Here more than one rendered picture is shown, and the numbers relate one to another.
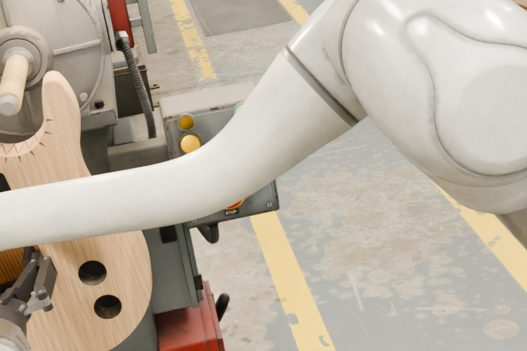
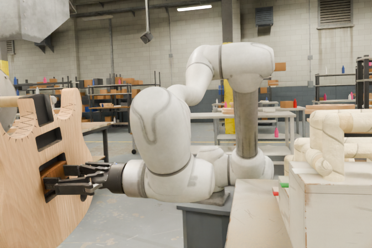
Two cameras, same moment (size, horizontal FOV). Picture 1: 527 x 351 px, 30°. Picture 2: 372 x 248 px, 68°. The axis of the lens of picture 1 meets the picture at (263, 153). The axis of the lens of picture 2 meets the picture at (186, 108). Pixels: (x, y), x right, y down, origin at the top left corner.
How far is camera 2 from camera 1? 115 cm
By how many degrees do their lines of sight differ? 71
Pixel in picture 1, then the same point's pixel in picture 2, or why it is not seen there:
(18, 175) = (64, 128)
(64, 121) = (78, 106)
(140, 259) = not seen: hidden behind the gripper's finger
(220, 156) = (200, 84)
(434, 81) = (268, 50)
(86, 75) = (12, 115)
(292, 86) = (207, 68)
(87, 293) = not seen: hidden behind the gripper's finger
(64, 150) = (77, 118)
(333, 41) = (215, 57)
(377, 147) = not seen: outside the picture
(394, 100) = (261, 56)
